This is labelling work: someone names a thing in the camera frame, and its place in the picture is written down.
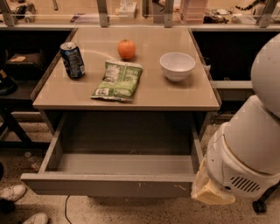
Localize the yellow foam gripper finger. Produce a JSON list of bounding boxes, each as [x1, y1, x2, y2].
[[191, 163, 235, 205]]

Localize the grey top drawer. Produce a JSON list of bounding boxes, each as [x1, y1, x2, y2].
[[21, 111, 202, 198]]

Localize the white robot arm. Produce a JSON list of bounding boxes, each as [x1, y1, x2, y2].
[[191, 34, 280, 205]]

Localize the grey drawer cabinet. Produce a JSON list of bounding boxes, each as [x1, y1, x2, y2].
[[33, 26, 220, 130]]

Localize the white bowl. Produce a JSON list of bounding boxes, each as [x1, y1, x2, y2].
[[159, 52, 196, 81]]

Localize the green chip bag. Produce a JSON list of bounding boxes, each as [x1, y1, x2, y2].
[[91, 59, 144, 102]]

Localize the orange fruit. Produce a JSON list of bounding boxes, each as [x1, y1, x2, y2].
[[117, 39, 136, 60]]

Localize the white shoe lower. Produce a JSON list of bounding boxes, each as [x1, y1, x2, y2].
[[22, 213, 48, 224]]

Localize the clear plastic bottle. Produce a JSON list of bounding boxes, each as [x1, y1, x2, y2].
[[24, 151, 42, 172]]

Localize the pink stacked trays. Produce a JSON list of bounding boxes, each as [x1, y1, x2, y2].
[[179, 0, 208, 24]]

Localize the blue soda can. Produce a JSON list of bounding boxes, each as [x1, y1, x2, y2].
[[60, 42, 85, 79]]

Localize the black side table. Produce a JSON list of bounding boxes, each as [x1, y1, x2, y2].
[[0, 49, 51, 151]]

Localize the black floor cable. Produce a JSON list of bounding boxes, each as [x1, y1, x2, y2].
[[64, 195, 73, 224]]

